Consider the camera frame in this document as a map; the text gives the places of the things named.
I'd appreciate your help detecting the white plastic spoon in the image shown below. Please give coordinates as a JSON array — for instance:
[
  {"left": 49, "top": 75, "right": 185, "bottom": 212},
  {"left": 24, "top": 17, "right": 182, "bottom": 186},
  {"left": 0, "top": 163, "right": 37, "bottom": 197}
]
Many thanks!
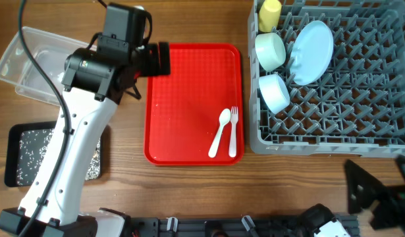
[{"left": 208, "top": 109, "right": 231, "bottom": 158}]

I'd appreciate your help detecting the green bowl with food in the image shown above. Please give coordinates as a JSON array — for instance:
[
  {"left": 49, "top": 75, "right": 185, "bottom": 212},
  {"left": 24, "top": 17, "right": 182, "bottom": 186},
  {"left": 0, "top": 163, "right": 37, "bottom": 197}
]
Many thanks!
[{"left": 255, "top": 33, "right": 286, "bottom": 71}]

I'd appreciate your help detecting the yellow plastic cup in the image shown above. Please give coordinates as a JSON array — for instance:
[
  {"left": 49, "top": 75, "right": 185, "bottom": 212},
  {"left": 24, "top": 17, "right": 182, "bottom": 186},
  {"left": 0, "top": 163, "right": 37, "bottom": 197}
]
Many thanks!
[{"left": 258, "top": 0, "right": 282, "bottom": 32}]

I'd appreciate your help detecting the light blue bowl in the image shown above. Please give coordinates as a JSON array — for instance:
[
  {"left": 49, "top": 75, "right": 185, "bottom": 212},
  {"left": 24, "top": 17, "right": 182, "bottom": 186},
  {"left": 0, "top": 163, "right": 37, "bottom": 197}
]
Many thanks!
[{"left": 259, "top": 74, "right": 290, "bottom": 114}]

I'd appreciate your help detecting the light blue plate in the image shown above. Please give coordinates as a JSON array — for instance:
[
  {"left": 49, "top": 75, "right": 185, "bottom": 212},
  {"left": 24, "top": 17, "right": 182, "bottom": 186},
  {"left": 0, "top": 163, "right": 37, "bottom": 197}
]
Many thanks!
[{"left": 289, "top": 20, "right": 334, "bottom": 86}]

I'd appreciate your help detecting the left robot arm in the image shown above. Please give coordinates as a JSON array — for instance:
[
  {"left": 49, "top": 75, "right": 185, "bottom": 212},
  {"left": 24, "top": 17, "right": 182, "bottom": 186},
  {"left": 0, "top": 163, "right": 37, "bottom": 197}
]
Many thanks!
[{"left": 0, "top": 3, "right": 171, "bottom": 236}]

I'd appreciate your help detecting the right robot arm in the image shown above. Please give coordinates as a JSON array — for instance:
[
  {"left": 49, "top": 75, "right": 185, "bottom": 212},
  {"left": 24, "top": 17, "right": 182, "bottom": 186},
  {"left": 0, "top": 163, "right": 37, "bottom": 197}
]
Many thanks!
[{"left": 344, "top": 155, "right": 405, "bottom": 234}]

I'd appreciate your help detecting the grey dishwasher rack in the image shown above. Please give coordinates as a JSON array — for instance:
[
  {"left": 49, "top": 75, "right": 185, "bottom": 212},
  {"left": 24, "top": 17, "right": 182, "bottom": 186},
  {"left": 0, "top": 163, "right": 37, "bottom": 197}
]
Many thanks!
[{"left": 248, "top": 0, "right": 405, "bottom": 158}]

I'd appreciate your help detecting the clear plastic waste bin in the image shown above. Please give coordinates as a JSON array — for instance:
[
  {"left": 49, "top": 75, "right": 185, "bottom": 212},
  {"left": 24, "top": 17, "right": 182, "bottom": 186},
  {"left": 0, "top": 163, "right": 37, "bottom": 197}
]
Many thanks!
[{"left": 0, "top": 26, "right": 97, "bottom": 107}]

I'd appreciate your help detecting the spilled rice food waste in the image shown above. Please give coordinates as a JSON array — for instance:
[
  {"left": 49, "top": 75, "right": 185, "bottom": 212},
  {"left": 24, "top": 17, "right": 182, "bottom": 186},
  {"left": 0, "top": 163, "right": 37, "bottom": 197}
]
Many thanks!
[{"left": 15, "top": 128, "right": 101, "bottom": 186}]

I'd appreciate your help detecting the red serving tray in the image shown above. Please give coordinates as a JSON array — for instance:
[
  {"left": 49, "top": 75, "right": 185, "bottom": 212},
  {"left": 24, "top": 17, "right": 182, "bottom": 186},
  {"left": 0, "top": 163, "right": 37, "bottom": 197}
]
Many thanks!
[{"left": 144, "top": 43, "right": 244, "bottom": 166}]

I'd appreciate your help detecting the white plastic fork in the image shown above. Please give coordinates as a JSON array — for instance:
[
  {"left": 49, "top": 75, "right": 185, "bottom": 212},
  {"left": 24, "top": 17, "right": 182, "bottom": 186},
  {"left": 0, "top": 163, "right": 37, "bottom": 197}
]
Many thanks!
[{"left": 229, "top": 106, "right": 238, "bottom": 157}]

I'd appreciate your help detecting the black plastic tray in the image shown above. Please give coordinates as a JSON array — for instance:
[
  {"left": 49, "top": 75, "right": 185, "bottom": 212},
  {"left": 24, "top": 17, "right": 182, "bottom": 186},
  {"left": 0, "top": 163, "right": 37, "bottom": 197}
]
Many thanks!
[{"left": 4, "top": 120, "right": 103, "bottom": 188}]

